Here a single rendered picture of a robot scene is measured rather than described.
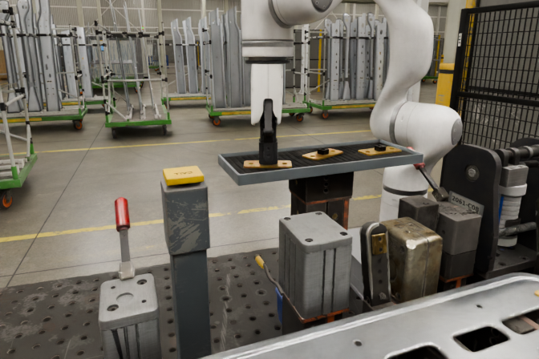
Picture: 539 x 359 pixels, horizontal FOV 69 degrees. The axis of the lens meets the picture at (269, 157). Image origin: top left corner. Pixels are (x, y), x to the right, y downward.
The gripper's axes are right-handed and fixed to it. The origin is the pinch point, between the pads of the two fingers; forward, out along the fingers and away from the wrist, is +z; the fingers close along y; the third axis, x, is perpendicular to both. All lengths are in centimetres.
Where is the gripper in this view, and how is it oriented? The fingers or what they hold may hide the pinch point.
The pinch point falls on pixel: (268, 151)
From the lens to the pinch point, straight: 68.3
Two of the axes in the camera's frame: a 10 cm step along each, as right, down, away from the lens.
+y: 0.1, 2.7, -9.6
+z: 0.0, 9.6, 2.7
